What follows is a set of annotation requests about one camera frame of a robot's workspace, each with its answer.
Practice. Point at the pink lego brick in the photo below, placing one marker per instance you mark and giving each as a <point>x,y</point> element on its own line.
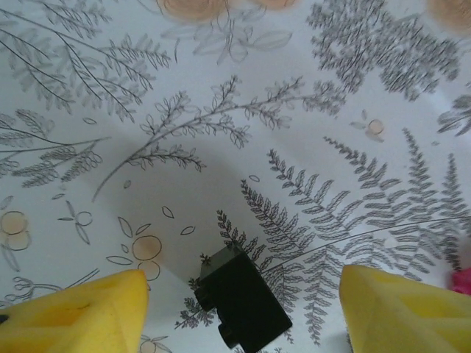
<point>461,283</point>

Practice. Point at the black lego brick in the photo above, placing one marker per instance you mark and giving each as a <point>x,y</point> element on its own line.
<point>243,294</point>

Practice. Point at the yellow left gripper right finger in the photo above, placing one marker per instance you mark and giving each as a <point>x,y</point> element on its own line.
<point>404,316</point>

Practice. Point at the floral patterned tablecloth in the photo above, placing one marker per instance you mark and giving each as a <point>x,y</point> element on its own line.
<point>257,128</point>

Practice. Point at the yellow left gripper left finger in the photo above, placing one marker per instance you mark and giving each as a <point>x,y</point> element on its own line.
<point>73,316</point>

